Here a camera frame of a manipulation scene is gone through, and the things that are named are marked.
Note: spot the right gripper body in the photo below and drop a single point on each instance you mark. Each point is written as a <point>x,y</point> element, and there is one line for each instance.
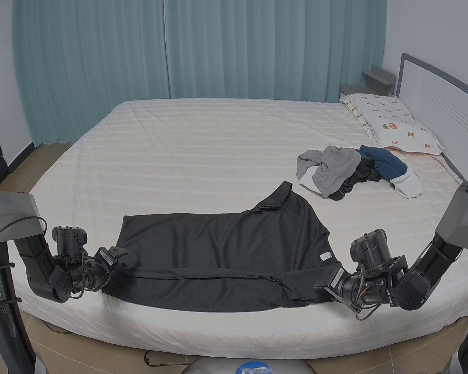
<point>358,290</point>

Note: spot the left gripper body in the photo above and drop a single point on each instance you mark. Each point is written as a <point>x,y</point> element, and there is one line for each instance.
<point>99,271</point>

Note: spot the black T-shirt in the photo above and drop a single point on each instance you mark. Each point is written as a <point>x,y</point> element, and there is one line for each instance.
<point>218,247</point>

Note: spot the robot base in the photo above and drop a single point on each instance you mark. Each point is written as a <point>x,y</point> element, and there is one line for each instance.
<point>218,367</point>

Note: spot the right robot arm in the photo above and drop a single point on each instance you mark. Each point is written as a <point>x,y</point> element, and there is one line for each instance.
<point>413,286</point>

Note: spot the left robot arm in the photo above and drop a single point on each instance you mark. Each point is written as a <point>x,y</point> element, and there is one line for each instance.
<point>7,212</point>

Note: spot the pile of clothes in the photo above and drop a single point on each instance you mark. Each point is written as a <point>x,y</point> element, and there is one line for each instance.
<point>335,166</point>

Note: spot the bed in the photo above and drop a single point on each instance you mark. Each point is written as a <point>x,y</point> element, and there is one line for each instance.
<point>218,142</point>

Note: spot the white printed pillow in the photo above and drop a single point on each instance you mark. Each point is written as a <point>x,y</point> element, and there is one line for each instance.
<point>397,125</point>

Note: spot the grey bedside table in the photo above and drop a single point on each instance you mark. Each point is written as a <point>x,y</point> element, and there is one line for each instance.
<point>374,82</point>

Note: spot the blue-green curtain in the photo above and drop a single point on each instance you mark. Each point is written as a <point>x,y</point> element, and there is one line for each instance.
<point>218,33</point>

